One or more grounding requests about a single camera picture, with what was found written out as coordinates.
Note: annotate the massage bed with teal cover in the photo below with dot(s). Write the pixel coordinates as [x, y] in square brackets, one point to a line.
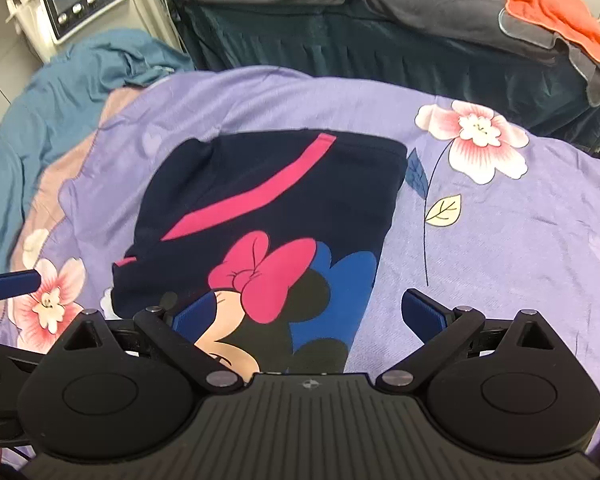
[380, 55]

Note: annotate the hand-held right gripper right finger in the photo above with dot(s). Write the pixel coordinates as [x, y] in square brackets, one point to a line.
[422, 312]

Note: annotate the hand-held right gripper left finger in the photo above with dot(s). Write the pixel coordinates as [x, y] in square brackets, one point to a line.
[195, 312]

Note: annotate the teal blanket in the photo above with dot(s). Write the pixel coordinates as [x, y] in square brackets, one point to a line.
[55, 95]

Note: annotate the white machine with control panel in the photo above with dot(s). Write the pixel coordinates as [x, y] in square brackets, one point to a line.
[80, 0]

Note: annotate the navy cartoon print garment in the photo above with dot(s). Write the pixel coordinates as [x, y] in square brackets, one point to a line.
[260, 170]

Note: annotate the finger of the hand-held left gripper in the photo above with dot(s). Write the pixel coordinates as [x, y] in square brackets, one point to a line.
[15, 283]
[10, 352]

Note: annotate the orange towel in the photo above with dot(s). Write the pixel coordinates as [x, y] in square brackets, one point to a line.
[560, 10]

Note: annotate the purple floral bedsheet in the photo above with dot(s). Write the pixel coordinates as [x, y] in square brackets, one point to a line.
[505, 240]

